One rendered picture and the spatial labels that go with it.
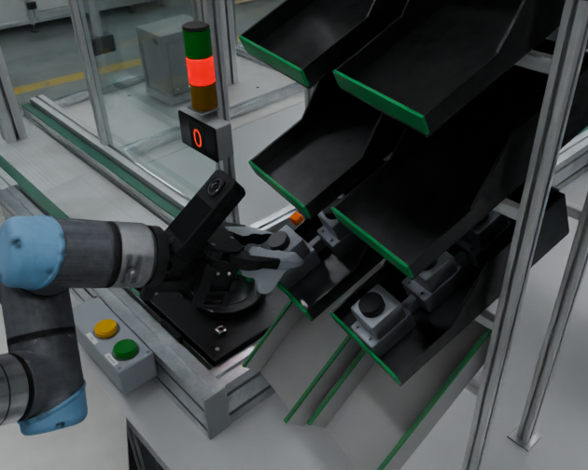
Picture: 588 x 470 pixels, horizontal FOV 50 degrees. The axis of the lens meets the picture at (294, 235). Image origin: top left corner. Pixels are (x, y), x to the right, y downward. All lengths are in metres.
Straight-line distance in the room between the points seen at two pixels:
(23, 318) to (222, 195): 0.26
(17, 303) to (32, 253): 0.12
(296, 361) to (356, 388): 0.11
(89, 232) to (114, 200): 0.96
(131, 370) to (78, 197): 0.68
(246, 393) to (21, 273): 0.55
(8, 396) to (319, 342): 0.46
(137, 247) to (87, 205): 0.95
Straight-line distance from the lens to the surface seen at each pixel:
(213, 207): 0.73
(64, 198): 1.70
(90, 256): 0.68
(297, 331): 1.00
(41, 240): 0.67
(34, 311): 0.76
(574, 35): 0.60
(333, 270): 0.85
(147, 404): 1.19
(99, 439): 1.17
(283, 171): 0.79
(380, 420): 0.91
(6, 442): 1.22
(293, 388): 0.98
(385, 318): 0.73
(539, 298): 1.43
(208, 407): 1.06
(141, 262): 0.70
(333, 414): 0.95
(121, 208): 1.61
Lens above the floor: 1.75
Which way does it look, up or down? 36 degrees down
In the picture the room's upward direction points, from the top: 2 degrees counter-clockwise
